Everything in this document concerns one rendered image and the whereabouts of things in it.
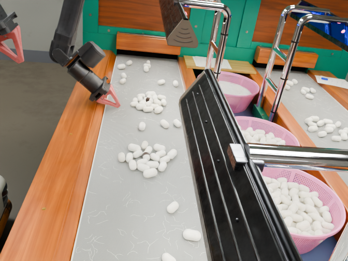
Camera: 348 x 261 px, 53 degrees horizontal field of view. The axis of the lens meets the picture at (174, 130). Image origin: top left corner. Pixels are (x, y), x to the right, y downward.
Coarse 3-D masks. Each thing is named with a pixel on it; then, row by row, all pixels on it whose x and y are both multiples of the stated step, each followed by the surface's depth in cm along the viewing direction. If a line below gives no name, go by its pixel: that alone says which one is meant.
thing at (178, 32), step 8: (160, 0) 133; (168, 0) 118; (176, 0) 107; (168, 8) 109; (176, 8) 99; (168, 16) 102; (176, 16) 94; (184, 16) 87; (168, 24) 96; (176, 24) 88; (184, 24) 86; (168, 32) 91; (176, 32) 87; (184, 32) 87; (192, 32) 87; (168, 40) 88; (176, 40) 88; (184, 40) 88; (192, 40) 88
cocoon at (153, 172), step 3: (150, 168) 89; (153, 168) 89; (144, 171) 88; (147, 171) 88; (150, 171) 88; (153, 171) 88; (156, 171) 89; (144, 174) 88; (147, 174) 88; (150, 174) 88; (153, 174) 88; (156, 174) 89; (147, 177) 88; (150, 177) 89
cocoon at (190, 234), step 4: (184, 232) 72; (188, 232) 72; (192, 232) 72; (196, 232) 72; (184, 236) 72; (188, 236) 71; (192, 236) 71; (196, 236) 71; (200, 236) 72; (192, 240) 72; (196, 240) 72
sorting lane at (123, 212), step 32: (160, 64) 165; (128, 96) 130; (128, 128) 109; (160, 128) 112; (96, 160) 93; (96, 192) 82; (128, 192) 83; (160, 192) 85; (192, 192) 86; (96, 224) 73; (128, 224) 74; (160, 224) 75; (192, 224) 77; (96, 256) 66; (128, 256) 67; (160, 256) 68; (192, 256) 69
